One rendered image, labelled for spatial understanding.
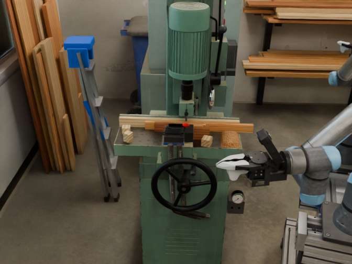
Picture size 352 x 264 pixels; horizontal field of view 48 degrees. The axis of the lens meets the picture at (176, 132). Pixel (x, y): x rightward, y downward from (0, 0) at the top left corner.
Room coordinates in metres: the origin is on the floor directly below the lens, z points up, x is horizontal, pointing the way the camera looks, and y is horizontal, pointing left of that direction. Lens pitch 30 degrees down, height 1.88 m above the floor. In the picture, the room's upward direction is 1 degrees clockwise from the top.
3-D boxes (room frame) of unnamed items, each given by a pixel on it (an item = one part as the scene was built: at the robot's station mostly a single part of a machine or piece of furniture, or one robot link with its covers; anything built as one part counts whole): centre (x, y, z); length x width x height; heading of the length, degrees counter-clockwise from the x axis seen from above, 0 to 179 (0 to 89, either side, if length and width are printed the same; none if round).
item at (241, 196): (1.52, -0.30, 0.65); 0.06 x 0.04 x 0.08; 88
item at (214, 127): (1.74, -0.11, 0.92); 0.54 x 0.02 x 0.04; 88
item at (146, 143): (1.63, -0.01, 0.87); 0.61 x 0.30 x 0.06; 88
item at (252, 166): (0.95, -0.21, 1.23); 0.09 x 0.05 x 0.02; 97
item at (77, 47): (2.38, 0.54, 0.58); 0.27 x 0.25 x 1.16; 92
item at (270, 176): (0.98, -0.27, 1.21); 0.12 x 0.08 x 0.09; 97
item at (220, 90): (1.92, -0.21, 1.02); 0.09 x 0.07 x 0.12; 88
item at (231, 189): (1.59, -0.31, 0.58); 0.12 x 0.08 x 0.08; 178
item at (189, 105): (1.76, -0.05, 1.03); 0.14 x 0.07 x 0.09; 178
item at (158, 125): (1.72, -0.02, 0.92); 0.25 x 0.02 x 0.05; 88
